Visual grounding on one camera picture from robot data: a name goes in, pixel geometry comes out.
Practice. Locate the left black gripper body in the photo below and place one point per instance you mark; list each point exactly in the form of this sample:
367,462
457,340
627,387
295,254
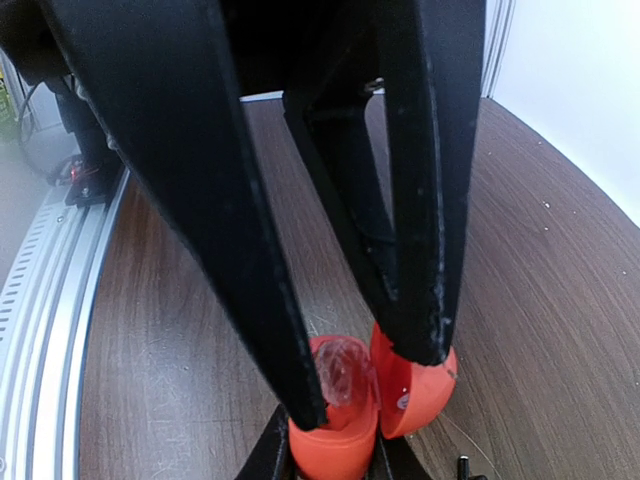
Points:
285,45

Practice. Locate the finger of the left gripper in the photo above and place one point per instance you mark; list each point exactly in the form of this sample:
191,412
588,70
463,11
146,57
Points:
431,61
159,77

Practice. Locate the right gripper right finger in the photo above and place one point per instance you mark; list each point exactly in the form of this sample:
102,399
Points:
397,461

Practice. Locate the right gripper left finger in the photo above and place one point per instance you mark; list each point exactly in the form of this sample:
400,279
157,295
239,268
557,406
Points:
271,457

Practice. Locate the red earbud charging case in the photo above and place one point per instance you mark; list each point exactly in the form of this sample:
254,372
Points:
405,397

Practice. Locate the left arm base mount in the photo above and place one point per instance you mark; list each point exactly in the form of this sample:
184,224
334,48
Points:
95,172

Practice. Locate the aluminium front rail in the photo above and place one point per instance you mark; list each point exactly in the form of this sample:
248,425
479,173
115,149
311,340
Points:
46,309

